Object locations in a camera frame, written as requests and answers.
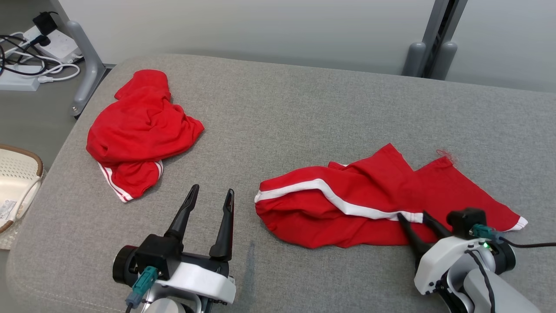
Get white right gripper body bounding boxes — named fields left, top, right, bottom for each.
left=414, top=236, right=516, bottom=296

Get flat white box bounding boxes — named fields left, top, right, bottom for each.
left=0, top=64, right=40, bottom=92

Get white cable with plug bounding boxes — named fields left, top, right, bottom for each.
left=37, top=63, right=81, bottom=83

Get left arm teal plug cable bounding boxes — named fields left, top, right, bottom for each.
left=125, top=266, right=158, bottom=313

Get white power strip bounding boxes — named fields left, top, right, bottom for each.
left=22, top=26, right=83, bottom=63

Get arm teal plug cable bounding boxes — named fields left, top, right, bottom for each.
left=468, top=224, right=556, bottom=249
left=125, top=266, right=158, bottom=313

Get black power adapter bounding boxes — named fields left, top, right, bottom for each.
left=33, top=12, right=59, bottom=36

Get white laundry basket brown rim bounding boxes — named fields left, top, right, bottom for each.
left=0, top=143, right=44, bottom=235

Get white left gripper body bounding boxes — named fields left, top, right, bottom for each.
left=112, top=245, right=238, bottom=305

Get right arm teal plug cable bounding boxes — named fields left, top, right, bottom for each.
left=468, top=224, right=556, bottom=249

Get grey partition post with foot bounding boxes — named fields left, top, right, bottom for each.
left=429, top=0, right=469, bottom=81
left=402, top=0, right=450, bottom=78

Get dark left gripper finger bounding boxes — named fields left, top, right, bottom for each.
left=164, top=184, right=200, bottom=242
left=209, top=188, right=235, bottom=261

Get red shorts with white stripe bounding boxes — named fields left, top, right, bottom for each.
left=254, top=143, right=529, bottom=250

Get grey slanted partition end post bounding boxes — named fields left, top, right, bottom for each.
left=49, top=0, right=107, bottom=119

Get black cable with plug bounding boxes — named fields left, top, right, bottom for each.
left=0, top=34, right=52, bottom=77

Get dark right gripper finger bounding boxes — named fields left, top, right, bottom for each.
left=397, top=213, right=431, bottom=262
left=422, top=211, right=453, bottom=240

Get red Bulls basketball jersey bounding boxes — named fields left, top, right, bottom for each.
left=86, top=70, right=205, bottom=203

